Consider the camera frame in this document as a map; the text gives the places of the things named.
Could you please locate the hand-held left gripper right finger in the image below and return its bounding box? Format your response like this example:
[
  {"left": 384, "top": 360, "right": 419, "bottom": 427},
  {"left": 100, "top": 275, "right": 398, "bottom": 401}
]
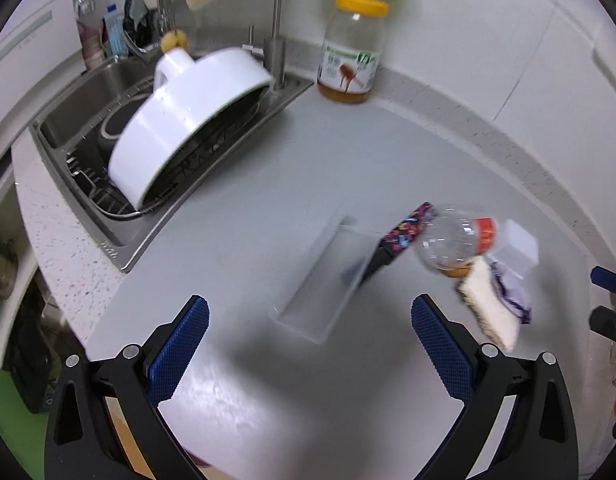
[{"left": 410, "top": 294, "right": 580, "bottom": 480}]

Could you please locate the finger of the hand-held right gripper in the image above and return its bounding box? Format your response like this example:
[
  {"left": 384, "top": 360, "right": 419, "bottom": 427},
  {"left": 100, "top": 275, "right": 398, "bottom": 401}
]
[
  {"left": 590, "top": 266, "right": 616, "bottom": 292},
  {"left": 589, "top": 305, "right": 616, "bottom": 346}
]

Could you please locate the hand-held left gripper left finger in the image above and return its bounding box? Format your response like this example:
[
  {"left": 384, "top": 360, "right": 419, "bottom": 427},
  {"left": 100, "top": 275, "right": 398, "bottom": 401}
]
[{"left": 44, "top": 295, "right": 210, "bottom": 480}]

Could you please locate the purple patterned box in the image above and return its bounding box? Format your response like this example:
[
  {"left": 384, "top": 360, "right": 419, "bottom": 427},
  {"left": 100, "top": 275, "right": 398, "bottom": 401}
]
[{"left": 360, "top": 201, "right": 436, "bottom": 283}]

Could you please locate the white scouring sponge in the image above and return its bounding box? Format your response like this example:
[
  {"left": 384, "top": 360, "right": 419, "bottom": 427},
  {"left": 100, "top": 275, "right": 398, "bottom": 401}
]
[{"left": 455, "top": 257, "right": 521, "bottom": 353}]

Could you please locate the small white box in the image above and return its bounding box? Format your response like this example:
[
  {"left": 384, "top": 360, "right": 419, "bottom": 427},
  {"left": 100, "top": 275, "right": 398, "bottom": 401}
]
[{"left": 488, "top": 219, "right": 540, "bottom": 278}]

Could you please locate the purple white wrapper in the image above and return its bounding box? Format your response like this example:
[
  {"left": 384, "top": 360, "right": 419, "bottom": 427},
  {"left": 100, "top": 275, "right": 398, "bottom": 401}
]
[{"left": 488, "top": 260, "right": 534, "bottom": 326}]

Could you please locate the clear plastic bottle red label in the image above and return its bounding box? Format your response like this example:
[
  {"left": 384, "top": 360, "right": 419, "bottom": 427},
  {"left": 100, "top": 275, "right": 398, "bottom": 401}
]
[{"left": 418, "top": 204, "right": 499, "bottom": 273}]

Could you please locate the stainless steel sink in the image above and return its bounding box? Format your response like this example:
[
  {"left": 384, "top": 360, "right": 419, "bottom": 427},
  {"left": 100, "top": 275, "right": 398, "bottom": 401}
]
[{"left": 29, "top": 55, "right": 316, "bottom": 275}]

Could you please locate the clear plastic tray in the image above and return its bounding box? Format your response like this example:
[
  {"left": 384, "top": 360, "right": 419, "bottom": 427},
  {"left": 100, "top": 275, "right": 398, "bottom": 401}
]
[{"left": 268, "top": 215, "right": 384, "bottom": 345}]

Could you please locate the black pan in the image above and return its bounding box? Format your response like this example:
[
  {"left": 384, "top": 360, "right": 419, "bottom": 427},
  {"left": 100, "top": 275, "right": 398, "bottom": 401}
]
[{"left": 97, "top": 105, "right": 139, "bottom": 158}]

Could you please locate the large white pot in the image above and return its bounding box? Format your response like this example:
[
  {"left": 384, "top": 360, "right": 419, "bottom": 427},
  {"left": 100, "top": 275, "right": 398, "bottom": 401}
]
[{"left": 108, "top": 46, "right": 274, "bottom": 211}]

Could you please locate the yellow sponge ball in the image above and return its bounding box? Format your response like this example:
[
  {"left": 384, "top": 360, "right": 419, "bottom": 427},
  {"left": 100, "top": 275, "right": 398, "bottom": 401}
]
[{"left": 160, "top": 30, "right": 186, "bottom": 53}]

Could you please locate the chrome faucet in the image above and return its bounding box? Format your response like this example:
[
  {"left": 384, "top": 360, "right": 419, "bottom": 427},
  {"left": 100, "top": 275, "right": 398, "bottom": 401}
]
[{"left": 240, "top": 0, "right": 289, "bottom": 92}]

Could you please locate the pink bottle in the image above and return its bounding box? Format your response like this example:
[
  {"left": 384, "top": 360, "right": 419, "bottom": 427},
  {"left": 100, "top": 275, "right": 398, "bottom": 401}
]
[{"left": 77, "top": 17, "right": 106, "bottom": 71}]

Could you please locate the blue cap bottle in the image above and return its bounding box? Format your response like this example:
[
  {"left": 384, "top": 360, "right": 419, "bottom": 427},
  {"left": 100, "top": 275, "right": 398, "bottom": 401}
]
[{"left": 104, "top": 4, "right": 126, "bottom": 56}]

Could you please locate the yellow lid honey jar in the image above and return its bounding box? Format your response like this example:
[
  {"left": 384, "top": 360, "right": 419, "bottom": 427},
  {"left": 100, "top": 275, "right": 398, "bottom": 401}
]
[{"left": 317, "top": 0, "right": 390, "bottom": 106}]

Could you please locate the dark cloth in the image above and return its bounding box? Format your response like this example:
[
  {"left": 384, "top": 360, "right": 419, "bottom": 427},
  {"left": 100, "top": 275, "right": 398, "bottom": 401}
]
[{"left": 123, "top": 0, "right": 154, "bottom": 48}]

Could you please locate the white cabinet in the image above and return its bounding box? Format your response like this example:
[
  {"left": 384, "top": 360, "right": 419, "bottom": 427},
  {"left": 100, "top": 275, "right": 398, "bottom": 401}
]
[{"left": 0, "top": 0, "right": 81, "bottom": 126}]

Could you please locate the wire dish rack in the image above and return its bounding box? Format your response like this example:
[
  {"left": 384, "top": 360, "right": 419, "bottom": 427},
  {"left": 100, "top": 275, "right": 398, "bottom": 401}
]
[{"left": 65, "top": 87, "right": 266, "bottom": 218}]

